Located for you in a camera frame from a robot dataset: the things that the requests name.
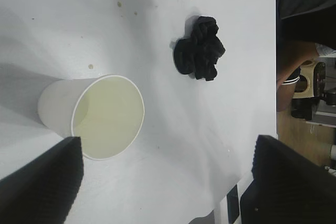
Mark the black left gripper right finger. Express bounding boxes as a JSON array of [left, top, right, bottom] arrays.
[[239, 134, 336, 224]]

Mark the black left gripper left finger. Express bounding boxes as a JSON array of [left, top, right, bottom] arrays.
[[0, 136, 85, 224]]

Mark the white paper cup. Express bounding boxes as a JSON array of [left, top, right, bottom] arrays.
[[37, 73, 145, 161]]

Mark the black cloth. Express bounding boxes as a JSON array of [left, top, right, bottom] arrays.
[[172, 15, 227, 82]]

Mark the bare person forearm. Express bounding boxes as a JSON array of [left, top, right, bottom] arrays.
[[277, 40, 320, 112]]

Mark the black box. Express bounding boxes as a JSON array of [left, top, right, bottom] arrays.
[[291, 98, 316, 120]]

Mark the light wooden box with holes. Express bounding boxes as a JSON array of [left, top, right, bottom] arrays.
[[293, 60, 316, 99]]

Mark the black device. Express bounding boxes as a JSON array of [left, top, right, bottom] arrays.
[[313, 61, 328, 99]]

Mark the white table frame bar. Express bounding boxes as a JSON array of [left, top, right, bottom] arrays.
[[215, 182, 242, 224]]

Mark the grey metal frame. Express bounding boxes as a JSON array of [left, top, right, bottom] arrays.
[[306, 98, 336, 126]]

